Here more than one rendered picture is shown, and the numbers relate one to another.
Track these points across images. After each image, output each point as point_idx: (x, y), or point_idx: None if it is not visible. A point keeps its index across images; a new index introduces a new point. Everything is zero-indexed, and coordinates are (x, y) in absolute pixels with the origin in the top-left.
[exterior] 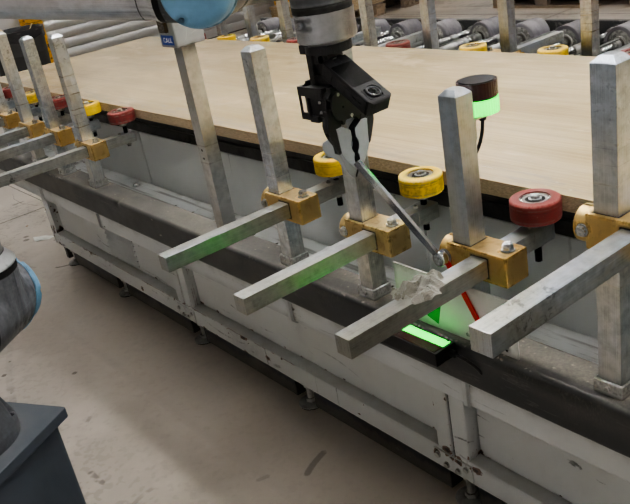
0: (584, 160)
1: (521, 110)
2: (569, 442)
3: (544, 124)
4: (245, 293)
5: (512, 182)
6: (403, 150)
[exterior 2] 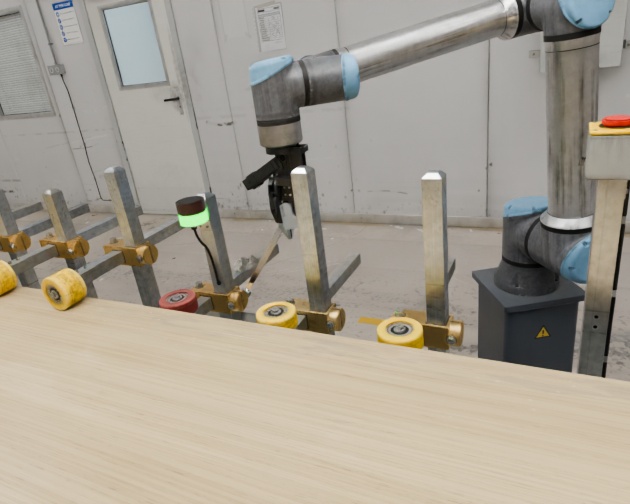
0: (128, 349)
1: (179, 478)
2: None
3: (151, 424)
4: (352, 254)
5: (193, 315)
6: (319, 351)
